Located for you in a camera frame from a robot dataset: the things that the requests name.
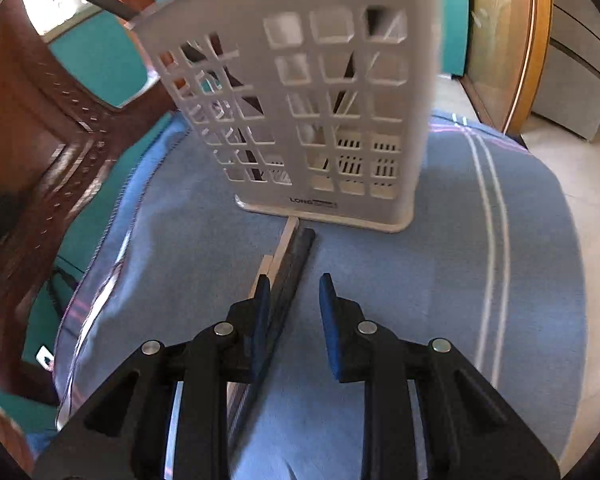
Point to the wood-framed glass sliding door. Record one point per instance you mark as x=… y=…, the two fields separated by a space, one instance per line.
x=495 y=35

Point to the carved wooden chair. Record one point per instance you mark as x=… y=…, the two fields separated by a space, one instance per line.
x=30 y=135

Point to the grey refrigerator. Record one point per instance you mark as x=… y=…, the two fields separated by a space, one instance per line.
x=575 y=85

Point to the blue plaid cloth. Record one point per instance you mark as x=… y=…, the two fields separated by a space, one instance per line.
x=405 y=285

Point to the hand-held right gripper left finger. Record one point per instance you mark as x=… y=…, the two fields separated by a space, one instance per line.
x=261 y=330

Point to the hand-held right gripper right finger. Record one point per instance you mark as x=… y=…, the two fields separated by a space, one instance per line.
x=330 y=330

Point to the white chopstick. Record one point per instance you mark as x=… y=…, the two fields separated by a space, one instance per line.
x=285 y=245

